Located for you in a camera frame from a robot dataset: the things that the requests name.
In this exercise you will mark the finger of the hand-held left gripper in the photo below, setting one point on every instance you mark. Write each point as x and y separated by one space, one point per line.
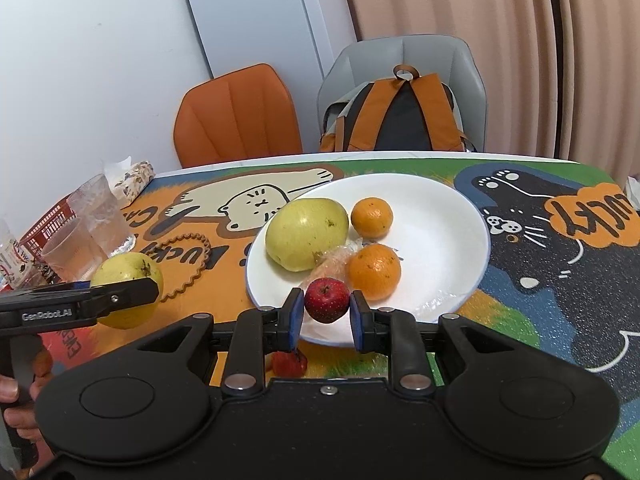
125 297
82 285

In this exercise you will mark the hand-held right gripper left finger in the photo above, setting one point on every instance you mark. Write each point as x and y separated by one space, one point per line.
295 320

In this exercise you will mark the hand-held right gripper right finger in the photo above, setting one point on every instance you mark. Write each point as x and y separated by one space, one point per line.
357 322

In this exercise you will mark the yellow pear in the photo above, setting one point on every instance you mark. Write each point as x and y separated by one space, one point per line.
305 232
122 270

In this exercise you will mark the small red apple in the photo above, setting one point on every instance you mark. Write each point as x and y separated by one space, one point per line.
326 301

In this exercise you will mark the small reddish fruit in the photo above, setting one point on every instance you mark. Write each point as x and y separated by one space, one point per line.
289 365

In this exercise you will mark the orange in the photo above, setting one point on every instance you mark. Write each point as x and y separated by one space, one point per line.
375 271
372 217

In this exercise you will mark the clear plastic-wrapped snack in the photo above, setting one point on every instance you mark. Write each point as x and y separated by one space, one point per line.
336 261

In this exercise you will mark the white plate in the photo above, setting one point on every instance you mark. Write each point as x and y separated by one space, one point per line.
440 255

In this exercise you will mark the person's left hand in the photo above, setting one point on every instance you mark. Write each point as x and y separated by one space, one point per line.
42 370

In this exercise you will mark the clear drinking glass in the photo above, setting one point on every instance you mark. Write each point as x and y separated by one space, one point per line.
70 255
100 215

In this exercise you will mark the clear plastic bottle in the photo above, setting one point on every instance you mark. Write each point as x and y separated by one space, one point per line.
12 255

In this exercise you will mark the red plastic basket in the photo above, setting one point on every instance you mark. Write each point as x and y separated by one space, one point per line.
50 225

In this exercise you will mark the tissue pack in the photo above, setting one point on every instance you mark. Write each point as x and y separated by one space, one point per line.
131 177

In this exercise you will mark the colourful printed table mat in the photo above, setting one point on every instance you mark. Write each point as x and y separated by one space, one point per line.
550 320

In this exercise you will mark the orange and black backpack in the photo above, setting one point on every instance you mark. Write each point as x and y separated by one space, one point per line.
400 115

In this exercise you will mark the orange chair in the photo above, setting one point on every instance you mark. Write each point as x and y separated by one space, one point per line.
235 115

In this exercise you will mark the grey chair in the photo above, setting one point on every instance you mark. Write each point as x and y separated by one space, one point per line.
400 52

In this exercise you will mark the white refrigerator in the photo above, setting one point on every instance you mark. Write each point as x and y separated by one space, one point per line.
260 20

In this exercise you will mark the pink curtain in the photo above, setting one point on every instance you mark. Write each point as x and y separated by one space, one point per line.
440 5
600 60

